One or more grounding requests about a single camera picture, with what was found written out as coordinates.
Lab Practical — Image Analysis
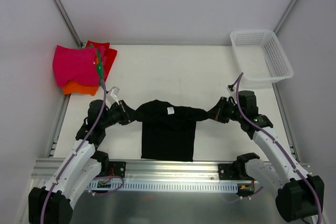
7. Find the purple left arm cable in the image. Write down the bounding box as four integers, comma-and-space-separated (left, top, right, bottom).
41, 79, 124, 224

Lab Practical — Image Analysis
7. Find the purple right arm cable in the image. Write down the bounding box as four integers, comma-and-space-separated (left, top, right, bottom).
223, 72, 325, 224

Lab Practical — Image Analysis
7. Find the white slotted cable duct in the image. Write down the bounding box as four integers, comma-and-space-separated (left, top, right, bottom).
86, 180, 238, 194

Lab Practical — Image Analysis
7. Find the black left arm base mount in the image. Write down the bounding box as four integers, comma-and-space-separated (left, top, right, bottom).
92, 151, 127, 178

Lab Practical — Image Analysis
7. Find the black t shirt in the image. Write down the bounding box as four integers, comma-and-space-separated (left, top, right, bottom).
136, 100, 209, 162

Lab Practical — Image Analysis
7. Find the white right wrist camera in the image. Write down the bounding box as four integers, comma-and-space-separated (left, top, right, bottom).
227, 85, 236, 95

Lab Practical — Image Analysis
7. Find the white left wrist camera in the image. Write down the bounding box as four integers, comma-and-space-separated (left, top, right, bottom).
107, 87, 120, 103

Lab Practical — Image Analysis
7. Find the magenta folded t shirt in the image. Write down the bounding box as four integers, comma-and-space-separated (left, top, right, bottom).
52, 45, 100, 87

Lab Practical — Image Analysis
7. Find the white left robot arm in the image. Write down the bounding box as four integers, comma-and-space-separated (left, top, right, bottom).
28, 100, 136, 223

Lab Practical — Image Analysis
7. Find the aluminium front rail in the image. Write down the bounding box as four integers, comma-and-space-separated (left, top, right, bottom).
31, 157, 313, 183

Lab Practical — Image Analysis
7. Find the left aluminium corner post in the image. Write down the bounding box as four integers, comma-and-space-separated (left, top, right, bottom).
52, 0, 83, 48

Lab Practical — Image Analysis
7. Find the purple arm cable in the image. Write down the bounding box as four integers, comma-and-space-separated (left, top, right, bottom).
41, 79, 124, 224
223, 72, 325, 224

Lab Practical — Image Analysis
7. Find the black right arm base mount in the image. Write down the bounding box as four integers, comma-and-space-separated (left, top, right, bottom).
217, 153, 260, 180

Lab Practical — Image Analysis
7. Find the orange folded t shirt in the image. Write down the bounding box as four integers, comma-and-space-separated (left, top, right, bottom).
61, 60, 99, 95

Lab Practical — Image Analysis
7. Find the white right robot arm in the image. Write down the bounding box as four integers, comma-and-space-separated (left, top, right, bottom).
208, 90, 324, 223

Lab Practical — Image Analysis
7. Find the red folded t shirt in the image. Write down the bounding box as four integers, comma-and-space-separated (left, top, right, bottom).
86, 40, 117, 81

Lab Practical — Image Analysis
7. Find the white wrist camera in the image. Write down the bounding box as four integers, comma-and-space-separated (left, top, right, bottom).
227, 85, 236, 95
107, 87, 120, 103

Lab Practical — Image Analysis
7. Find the white plastic basket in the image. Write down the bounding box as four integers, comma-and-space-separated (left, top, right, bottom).
230, 30, 293, 88

